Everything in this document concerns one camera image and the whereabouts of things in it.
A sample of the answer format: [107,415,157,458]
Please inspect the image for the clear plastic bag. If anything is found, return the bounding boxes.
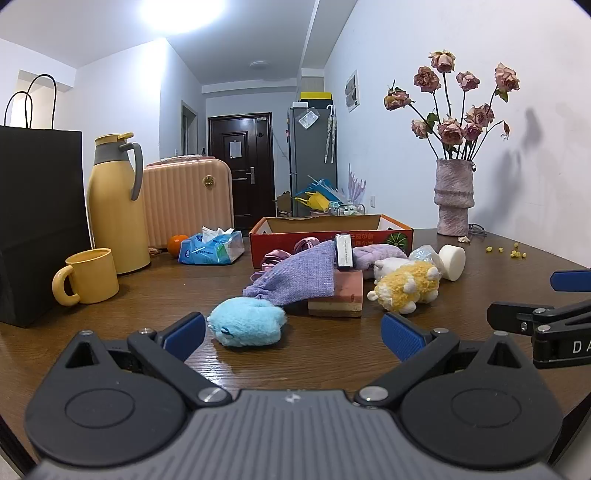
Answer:
[409,244,446,278]

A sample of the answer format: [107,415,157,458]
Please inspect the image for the scattered yellow crumbs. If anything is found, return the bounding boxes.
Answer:
[485,242,527,260]

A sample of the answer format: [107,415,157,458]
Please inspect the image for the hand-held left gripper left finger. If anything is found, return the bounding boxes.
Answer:
[58,311,234,409]

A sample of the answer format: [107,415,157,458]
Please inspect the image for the dark brown entrance door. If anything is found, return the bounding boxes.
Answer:
[208,113,273,232]

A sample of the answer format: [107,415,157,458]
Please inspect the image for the white folded umbrella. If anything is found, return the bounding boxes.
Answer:
[324,104,337,164]

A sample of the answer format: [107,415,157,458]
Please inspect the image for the blue tissue pack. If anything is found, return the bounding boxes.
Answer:
[178,226,245,266]

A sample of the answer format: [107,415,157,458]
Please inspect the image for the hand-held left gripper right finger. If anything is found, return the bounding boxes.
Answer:
[355,311,532,409]

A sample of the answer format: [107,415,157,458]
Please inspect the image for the yellow thermos jug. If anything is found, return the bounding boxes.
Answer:
[87,133,152,276]

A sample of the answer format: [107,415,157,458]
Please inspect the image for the red cardboard box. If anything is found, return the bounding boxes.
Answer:
[249,213,415,271]

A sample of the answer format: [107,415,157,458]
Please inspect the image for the purple drawstring pouch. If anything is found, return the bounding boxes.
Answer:
[242,240,337,308]

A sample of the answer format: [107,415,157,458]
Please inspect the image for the pink textured vase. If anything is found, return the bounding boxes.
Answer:
[433,158,476,236]

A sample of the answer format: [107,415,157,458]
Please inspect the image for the yellow mug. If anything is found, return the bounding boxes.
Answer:
[52,248,120,306]

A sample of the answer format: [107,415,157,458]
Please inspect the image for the pink ribbed suitcase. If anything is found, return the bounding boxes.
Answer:
[143,156,235,250]

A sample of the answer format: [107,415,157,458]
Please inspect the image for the white round sponge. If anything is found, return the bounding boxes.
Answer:
[438,244,467,282]

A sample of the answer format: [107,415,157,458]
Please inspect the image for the blue plastic item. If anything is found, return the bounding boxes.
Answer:
[295,178,340,201]

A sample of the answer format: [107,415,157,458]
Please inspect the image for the lilac fluffy towel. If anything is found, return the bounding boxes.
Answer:
[352,244,408,280]

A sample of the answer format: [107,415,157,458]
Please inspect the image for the blue plush toy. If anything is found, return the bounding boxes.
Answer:
[206,296,288,348]

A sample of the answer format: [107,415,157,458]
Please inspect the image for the grey refrigerator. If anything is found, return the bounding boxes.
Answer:
[287,105,338,217]

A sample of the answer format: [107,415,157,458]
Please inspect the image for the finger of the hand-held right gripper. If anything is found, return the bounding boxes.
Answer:
[550,270,591,294]
[487,302,539,334]

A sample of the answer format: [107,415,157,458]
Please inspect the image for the pink layered sponge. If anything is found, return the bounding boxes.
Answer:
[307,268,364,318]

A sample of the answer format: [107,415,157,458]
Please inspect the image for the grey interior door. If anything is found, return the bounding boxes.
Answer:
[181,100,199,158]

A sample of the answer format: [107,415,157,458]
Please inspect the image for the mauve satin scrunchie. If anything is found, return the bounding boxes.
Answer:
[252,236,320,282]

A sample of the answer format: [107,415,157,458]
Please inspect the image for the yellow watering can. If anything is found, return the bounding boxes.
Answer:
[294,193,329,210]

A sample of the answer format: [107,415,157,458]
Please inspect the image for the yellow plush sheep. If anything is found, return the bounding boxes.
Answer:
[367,261,441,315]

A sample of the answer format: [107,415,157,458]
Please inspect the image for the black paper bag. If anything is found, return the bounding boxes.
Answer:
[0,74,93,328]

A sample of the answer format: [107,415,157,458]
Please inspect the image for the bunch of dried pink roses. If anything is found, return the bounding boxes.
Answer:
[383,50,522,162]

